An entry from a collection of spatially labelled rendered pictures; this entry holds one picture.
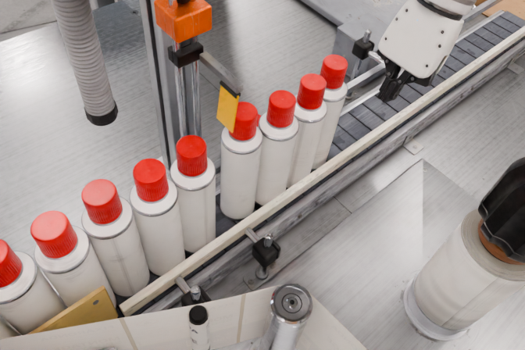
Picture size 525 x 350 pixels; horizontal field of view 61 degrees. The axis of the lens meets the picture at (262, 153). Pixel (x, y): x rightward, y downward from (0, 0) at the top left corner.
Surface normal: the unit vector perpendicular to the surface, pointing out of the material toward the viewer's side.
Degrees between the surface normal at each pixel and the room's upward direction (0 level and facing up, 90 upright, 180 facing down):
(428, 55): 69
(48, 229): 3
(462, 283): 91
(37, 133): 0
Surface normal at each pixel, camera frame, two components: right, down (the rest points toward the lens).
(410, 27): -0.69, 0.22
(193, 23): 0.65, 0.62
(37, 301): 0.86, 0.44
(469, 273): -0.81, 0.42
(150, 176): 0.07, -0.66
